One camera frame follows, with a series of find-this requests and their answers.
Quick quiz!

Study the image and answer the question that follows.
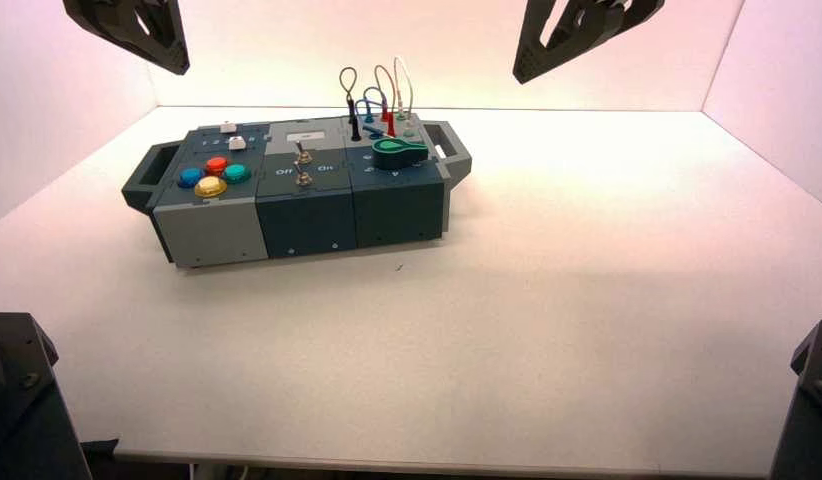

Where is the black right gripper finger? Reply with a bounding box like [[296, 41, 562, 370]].
[[581, 0, 666, 42], [512, 0, 614, 85]]

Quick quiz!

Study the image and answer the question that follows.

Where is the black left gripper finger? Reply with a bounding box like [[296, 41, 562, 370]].
[[136, 0, 191, 73], [62, 0, 182, 76]]

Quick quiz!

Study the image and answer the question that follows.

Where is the green teardrop rotary knob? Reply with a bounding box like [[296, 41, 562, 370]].
[[371, 137, 430, 172]]

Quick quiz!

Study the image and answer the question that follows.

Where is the grey modular control box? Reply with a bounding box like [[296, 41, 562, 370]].
[[121, 115, 473, 269]]

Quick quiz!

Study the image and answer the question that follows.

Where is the white banana plug cable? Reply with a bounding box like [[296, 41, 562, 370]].
[[392, 56, 416, 128]]

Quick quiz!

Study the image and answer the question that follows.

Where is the red banana plug cable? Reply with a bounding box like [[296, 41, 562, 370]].
[[373, 64, 398, 138]]

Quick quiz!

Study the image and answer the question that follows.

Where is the blue banana plug cable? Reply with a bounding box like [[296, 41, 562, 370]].
[[355, 86, 390, 138]]

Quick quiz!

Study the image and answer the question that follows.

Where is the black banana plug cable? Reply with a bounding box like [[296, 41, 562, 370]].
[[338, 66, 363, 142]]

